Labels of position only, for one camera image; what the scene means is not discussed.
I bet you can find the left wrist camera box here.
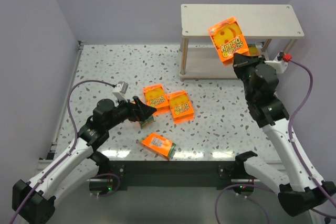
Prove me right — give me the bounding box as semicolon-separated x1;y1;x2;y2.
112;81;129;101

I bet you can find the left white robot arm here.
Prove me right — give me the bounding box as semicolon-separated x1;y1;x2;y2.
12;96;156;223

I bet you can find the left aluminium frame rail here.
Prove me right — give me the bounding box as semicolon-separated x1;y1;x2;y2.
35;41;85;174

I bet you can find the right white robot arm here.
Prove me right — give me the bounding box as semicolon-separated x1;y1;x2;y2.
233;52;335;217

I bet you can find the multicolour sponge stack pack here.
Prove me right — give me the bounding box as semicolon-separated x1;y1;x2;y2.
140;133;176;160
139;115;154;129
247;44;262;57

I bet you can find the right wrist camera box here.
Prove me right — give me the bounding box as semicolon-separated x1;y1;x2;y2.
265;51;292;74

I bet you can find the white two-tier shelf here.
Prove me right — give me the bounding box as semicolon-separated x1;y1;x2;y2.
179;4;305;80

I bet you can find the orange Scrub Daddy box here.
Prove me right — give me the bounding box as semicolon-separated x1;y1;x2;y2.
167;90;194;124
143;84;170;116
208;17;250;66

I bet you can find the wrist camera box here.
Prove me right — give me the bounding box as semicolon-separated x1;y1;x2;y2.
112;81;129;101
265;51;292;74

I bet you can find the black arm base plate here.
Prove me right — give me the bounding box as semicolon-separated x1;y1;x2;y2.
99;161;254;190

